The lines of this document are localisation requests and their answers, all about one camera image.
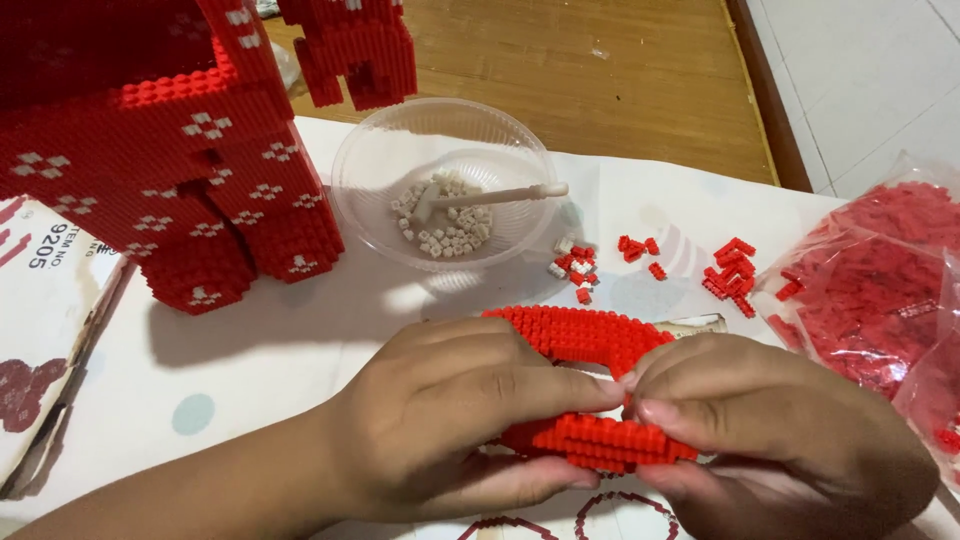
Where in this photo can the large red brick animal model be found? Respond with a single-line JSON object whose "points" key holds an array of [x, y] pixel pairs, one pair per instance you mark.
{"points": [[172, 172]]}

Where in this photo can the heap of loose red bricks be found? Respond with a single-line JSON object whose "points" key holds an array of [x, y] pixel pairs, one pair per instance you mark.
{"points": [[731, 274]]}

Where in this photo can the person's left hand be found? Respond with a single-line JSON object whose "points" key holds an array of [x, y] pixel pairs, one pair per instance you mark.
{"points": [[427, 420]]}

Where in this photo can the white plastic brick tool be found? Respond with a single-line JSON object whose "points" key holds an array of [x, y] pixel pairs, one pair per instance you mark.
{"points": [[495, 196]]}

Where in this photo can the crumpled clear plastic wrap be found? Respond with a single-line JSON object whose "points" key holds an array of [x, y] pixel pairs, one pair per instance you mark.
{"points": [[286, 66]]}

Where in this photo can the clear bag of red bricks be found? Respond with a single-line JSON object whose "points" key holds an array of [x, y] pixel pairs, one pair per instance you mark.
{"points": [[870, 300]]}

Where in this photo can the white printed instruction sheet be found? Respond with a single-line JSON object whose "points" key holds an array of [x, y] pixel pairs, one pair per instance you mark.
{"points": [[262, 360]]}

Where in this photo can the white printed cardboard box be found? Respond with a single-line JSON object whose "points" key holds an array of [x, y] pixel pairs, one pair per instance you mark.
{"points": [[52, 300]]}

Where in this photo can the mixed red white brick pile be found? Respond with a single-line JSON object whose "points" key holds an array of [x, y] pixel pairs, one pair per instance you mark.
{"points": [[574, 266]]}

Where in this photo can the person's right hand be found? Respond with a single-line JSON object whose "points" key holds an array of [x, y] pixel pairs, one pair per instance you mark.
{"points": [[795, 450]]}

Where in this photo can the small cluster of red bricks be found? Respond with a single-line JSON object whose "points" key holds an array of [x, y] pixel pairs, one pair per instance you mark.
{"points": [[634, 247]]}

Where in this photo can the pile of small white bricks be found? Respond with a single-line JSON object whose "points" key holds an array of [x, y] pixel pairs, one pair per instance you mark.
{"points": [[457, 236]]}

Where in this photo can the curved red brick assembly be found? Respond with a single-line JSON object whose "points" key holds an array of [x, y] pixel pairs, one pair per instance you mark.
{"points": [[585, 330]]}

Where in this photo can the clear plastic bowl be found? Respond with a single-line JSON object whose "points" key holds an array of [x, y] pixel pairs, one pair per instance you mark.
{"points": [[375, 150]]}

